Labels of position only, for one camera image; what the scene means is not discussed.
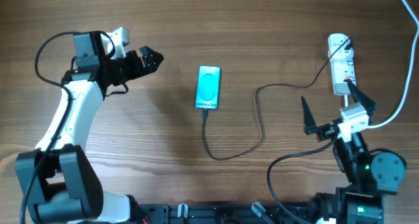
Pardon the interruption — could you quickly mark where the white power strip cord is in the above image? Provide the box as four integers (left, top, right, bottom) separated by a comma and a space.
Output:
344, 0, 419, 130

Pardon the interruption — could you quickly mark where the black USB charger cable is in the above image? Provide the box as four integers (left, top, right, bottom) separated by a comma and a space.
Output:
201, 37, 354, 161

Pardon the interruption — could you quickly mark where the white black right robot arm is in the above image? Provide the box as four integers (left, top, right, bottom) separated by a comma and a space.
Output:
302, 81, 407, 223

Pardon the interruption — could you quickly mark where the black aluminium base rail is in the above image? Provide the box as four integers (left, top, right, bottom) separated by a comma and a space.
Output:
139, 202, 384, 224

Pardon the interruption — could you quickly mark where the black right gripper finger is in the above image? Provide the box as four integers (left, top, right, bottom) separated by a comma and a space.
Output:
346, 80, 376, 116
301, 96, 317, 134

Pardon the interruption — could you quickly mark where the Galaxy S25 smartphone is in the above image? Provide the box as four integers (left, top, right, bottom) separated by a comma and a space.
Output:
195, 65, 221, 109

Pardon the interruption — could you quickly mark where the white power strip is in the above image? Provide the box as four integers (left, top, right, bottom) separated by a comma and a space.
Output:
327, 33, 356, 96

